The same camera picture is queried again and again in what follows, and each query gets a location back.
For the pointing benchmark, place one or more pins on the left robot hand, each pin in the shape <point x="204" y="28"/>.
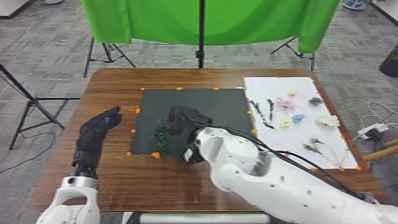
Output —
<point x="99" y="130"/>

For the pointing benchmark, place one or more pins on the dark mat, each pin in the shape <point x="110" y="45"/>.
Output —
<point x="223" y="103"/>

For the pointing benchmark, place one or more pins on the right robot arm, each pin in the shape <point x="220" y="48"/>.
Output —
<point x="278" y="186"/>

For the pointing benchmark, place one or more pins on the wooden stick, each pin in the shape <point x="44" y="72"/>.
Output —
<point x="383" y="151"/>

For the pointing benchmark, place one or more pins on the white sheet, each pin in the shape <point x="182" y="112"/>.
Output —
<point x="309" y="133"/>

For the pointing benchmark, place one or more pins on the pale grey bar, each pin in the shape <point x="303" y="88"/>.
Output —
<point x="206" y="218"/>

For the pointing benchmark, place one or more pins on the black stand pole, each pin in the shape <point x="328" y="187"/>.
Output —
<point x="202" y="33"/>

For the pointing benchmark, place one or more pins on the black tripod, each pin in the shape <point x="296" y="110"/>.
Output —
<point x="294" y="50"/>
<point x="30" y="100"/>
<point x="106" y="53"/>

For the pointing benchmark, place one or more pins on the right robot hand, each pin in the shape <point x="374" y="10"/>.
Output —
<point x="186" y="120"/>

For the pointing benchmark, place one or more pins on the white power strip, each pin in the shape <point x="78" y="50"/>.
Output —
<point x="374" y="130"/>

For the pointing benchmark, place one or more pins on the grey flower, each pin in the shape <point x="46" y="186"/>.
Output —
<point x="314" y="145"/>

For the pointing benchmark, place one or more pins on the blue and white vase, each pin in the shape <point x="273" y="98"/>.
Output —
<point x="358" y="4"/>

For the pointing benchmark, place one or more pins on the green sprig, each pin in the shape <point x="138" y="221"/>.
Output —
<point x="270" y="125"/>
<point x="161" y="138"/>
<point x="271" y="108"/>
<point x="257" y="108"/>

